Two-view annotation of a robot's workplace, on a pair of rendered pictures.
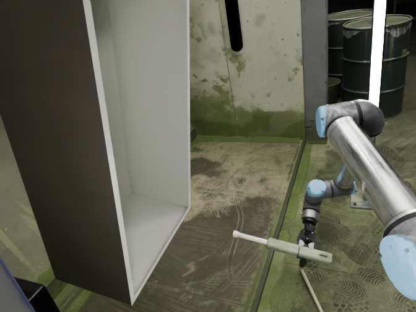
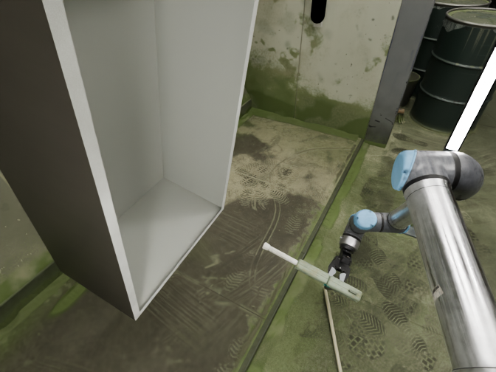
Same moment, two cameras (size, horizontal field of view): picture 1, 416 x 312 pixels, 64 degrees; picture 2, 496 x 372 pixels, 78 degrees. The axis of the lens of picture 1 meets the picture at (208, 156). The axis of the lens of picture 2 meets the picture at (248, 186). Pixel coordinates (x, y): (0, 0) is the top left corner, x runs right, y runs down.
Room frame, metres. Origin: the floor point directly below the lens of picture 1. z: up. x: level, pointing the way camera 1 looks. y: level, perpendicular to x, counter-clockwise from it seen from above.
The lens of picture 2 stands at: (0.42, -0.04, 1.50)
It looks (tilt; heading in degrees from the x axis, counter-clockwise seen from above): 42 degrees down; 4
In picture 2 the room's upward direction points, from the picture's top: 2 degrees counter-clockwise
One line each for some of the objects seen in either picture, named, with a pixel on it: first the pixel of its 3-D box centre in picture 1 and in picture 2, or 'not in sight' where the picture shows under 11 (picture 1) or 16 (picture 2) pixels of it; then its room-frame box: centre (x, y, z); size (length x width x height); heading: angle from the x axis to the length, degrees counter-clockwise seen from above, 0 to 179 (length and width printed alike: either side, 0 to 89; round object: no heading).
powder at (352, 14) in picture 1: (348, 16); (454, 0); (3.75, -1.79, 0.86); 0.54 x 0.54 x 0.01
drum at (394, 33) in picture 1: (373, 69); (462, 73); (3.10, -1.74, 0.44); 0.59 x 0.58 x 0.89; 168
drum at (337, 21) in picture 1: (346, 55); (436, 48); (3.75, -1.78, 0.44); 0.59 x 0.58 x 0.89; 54
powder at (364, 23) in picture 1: (376, 23); (486, 18); (3.10, -1.74, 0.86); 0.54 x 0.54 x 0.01
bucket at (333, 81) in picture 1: (326, 94); (399, 88); (3.46, -1.42, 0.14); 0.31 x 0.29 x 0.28; 153
